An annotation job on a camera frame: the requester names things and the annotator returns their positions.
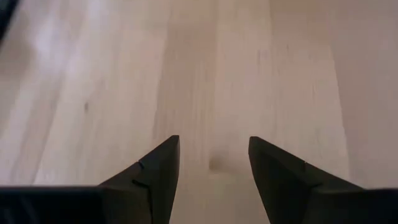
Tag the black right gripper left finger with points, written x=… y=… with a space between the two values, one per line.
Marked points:
x=155 y=186

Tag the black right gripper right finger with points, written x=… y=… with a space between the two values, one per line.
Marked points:
x=276 y=186

